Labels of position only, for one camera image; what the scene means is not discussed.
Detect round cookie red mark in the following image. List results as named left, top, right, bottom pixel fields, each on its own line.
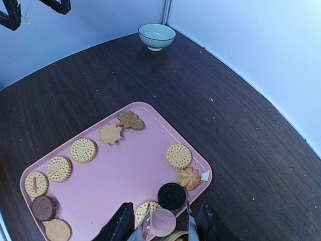
left=24, top=172, right=49, bottom=197

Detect round cookie tray top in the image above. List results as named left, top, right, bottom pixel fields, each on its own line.
left=166, top=143, right=192, bottom=170

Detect silver white tongs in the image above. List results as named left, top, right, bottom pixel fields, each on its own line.
left=128, top=201, right=200, bottom=240

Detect plain tan round cookie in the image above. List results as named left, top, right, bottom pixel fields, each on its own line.
left=45, top=219, right=72, bottom=241

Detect embossed cookie tray right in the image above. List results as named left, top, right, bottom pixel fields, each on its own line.
left=134, top=201, right=162, bottom=224

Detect black sandwich cookie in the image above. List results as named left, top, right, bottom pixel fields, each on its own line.
left=157, top=183, right=186, bottom=210

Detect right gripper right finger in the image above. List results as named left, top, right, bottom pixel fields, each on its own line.
left=197, top=202, right=240, bottom=241

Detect left frame post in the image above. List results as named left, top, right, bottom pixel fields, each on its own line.
left=160, top=0, right=174, bottom=26

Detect gold cookie tin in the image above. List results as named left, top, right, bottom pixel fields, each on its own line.
left=160, top=230, right=189, bottom=241

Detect dark red round cookie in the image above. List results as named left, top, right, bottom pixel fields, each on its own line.
left=31, top=195, right=58, bottom=222

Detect pink plastic tray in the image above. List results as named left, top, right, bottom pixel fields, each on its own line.
left=19, top=101, right=213, bottom=241

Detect embossed cookie left upper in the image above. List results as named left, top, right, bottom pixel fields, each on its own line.
left=70, top=138, right=97, bottom=164

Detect pale blue ceramic bowl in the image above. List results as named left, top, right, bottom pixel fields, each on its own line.
left=138, top=24, right=176, bottom=52

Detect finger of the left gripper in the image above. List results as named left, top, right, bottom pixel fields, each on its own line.
left=41, top=0, right=71, bottom=15
left=0, top=0, right=22, bottom=31

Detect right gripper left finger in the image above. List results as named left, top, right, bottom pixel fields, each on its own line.
left=96, top=202, right=135, bottom=241

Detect swirl butter cookie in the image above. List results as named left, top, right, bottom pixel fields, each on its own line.
left=177, top=167, right=201, bottom=191

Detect tan maple leaf cookie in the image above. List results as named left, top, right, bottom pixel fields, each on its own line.
left=98, top=124, right=122, bottom=145

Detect embossed cookie left lower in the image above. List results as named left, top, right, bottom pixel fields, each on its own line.
left=46, top=156, right=72, bottom=183

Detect embossed cookie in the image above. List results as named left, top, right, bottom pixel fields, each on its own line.
left=46, top=156, right=72, bottom=183
left=70, top=138, right=97, bottom=164

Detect brown leaf cookie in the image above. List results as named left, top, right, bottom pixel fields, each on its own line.
left=117, top=111, right=144, bottom=131

